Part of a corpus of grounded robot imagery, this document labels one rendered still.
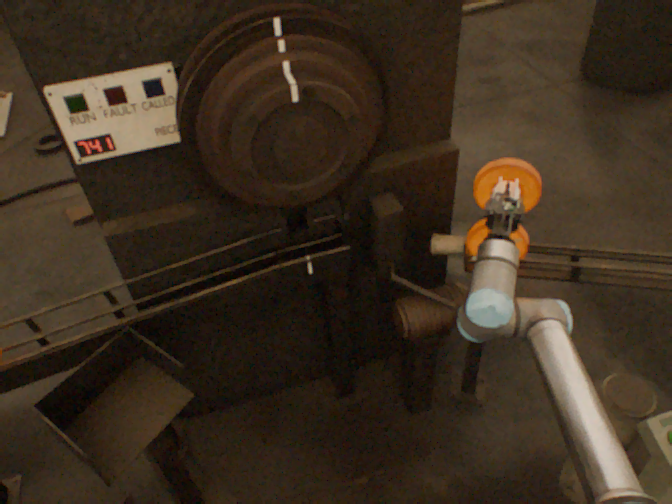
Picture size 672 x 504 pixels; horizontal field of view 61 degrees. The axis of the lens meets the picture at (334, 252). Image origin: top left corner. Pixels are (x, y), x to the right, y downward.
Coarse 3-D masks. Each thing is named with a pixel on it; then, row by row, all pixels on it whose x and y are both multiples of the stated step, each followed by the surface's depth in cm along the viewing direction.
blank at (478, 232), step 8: (480, 224) 148; (472, 232) 149; (480, 232) 148; (488, 232) 147; (520, 232) 145; (472, 240) 151; (480, 240) 150; (520, 240) 146; (528, 240) 149; (472, 248) 153; (520, 248) 148; (520, 256) 150
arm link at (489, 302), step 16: (480, 272) 118; (496, 272) 116; (512, 272) 117; (480, 288) 115; (496, 288) 114; (512, 288) 116; (480, 304) 114; (496, 304) 113; (512, 304) 115; (480, 320) 118; (496, 320) 116
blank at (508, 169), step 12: (492, 168) 132; (504, 168) 131; (516, 168) 130; (528, 168) 130; (480, 180) 134; (492, 180) 134; (504, 180) 133; (528, 180) 131; (480, 192) 137; (528, 192) 133; (540, 192) 133; (480, 204) 139; (528, 204) 136
